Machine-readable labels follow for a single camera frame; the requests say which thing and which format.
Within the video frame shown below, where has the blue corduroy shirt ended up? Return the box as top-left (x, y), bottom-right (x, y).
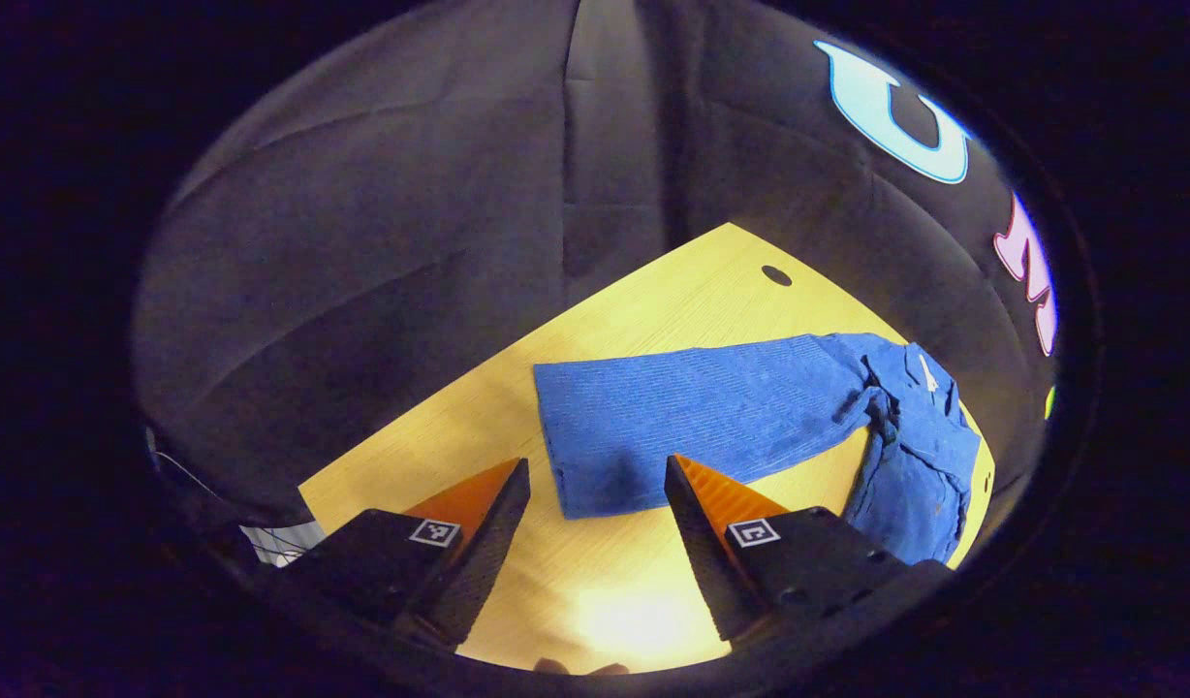
top-left (532, 332), bottom-right (984, 567)

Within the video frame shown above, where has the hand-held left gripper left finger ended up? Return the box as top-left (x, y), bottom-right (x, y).
top-left (285, 458), bottom-right (533, 652)

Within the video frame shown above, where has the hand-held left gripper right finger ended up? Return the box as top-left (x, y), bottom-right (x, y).
top-left (663, 454), bottom-right (955, 643)

